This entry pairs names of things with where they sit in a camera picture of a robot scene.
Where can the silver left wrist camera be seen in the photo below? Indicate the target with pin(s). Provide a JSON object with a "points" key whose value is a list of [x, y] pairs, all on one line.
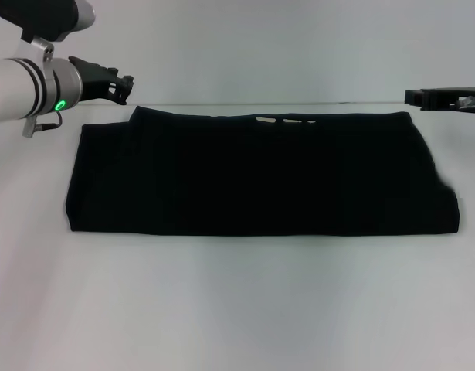
{"points": [[48, 17]]}

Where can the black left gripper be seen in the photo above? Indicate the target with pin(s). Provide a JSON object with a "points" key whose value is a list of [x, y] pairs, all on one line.
{"points": [[92, 81]]}

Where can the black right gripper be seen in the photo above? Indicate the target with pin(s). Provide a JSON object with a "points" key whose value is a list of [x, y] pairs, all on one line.
{"points": [[469, 100]]}

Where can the clear network plug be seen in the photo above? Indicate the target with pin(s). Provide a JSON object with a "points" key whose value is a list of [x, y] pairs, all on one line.
{"points": [[469, 102]]}

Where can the black shirt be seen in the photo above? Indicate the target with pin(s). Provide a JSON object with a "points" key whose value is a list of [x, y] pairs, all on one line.
{"points": [[260, 174]]}

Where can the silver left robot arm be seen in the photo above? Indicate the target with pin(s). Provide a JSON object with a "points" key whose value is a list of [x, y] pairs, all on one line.
{"points": [[28, 89]]}

